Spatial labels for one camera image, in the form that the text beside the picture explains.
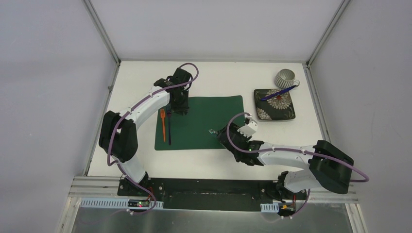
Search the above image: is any purple metallic fork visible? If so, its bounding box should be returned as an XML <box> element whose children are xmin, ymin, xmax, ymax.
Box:
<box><xmin>166</xmin><ymin>105</ymin><xmax>172</xmax><ymax>145</ymax></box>

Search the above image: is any orange plastic fork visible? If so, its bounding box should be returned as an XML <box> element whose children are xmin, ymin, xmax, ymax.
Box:
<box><xmin>160</xmin><ymin>108</ymin><xmax>166</xmax><ymax>142</ymax></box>

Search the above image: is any green placemat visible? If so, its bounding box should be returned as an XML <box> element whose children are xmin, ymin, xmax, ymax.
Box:
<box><xmin>154</xmin><ymin>96</ymin><xmax>244</xmax><ymax>151</ymax></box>

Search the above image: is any gold copper spoon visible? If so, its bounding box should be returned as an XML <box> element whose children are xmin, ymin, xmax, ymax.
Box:
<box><xmin>208</xmin><ymin>129</ymin><xmax>218</xmax><ymax>134</ymax></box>

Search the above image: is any black floral square plate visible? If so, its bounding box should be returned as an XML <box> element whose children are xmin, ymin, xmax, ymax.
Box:
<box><xmin>254</xmin><ymin>88</ymin><xmax>296</xmax><ymax>121</ymax></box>

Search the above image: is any blue plastic knife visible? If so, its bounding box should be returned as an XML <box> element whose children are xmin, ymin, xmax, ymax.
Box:
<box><xmin>260</xmin><ymin>85</ymin><xmax>298</xmax><ymax>101</ymax></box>

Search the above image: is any grey ribbed mug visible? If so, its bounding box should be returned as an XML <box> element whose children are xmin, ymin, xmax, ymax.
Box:
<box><xmin>275</xmin><ymin>69</ymin><xmax>300</xmax><ymax>89</ymax></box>

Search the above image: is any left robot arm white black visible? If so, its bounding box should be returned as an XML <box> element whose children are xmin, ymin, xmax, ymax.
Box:
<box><xmin>98</xmin><ymin>67</ymin><xmax>195</xmax><ymax>197</ymax></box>

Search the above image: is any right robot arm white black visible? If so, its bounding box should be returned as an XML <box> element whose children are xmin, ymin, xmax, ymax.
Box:
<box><xmin>216</xmin><ymin>124</ymin><xmax>354</xmax><ymax>199</ymax></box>

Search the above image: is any right electronics board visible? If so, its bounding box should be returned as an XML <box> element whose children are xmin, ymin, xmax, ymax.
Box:
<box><xmin>278</xmin><ymin>203</ymin><xmax>296</xmax><ymax>214</ymax></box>

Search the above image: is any electronics board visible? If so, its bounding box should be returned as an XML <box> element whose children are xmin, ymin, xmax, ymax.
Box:
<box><xmin>128</xmin><ymin>199</ymin><xmax>150</xmax><ymax>208</ymax></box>
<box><xmin>278</xmin><ymin>203</ymin><xmax>296</xmax><ymax>214</ymax></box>

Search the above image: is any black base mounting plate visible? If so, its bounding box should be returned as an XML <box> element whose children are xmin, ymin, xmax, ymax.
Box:
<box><xmin>117</xmin><ymin>178</ymin><xmax>307</xmax><ymax>212</ymax></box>

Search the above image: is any left electronics board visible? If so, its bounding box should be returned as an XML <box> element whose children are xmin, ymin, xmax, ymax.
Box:
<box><xmin>128</xmin><ymin>199</ymin><xmax>150</xmax><ymax>208</ymax></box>

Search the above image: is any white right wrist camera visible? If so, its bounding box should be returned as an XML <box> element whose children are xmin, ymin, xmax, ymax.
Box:
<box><xmin>237</xmin><ymin>118</ymin><xmax>258</xmax><ymax>138</ymax></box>

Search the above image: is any aluminium frame rail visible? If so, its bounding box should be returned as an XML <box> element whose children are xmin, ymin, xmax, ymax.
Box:
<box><xmin>302</xmin><ymin>63</ymin><xmax>368</xmax><ymax>233</ymax></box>

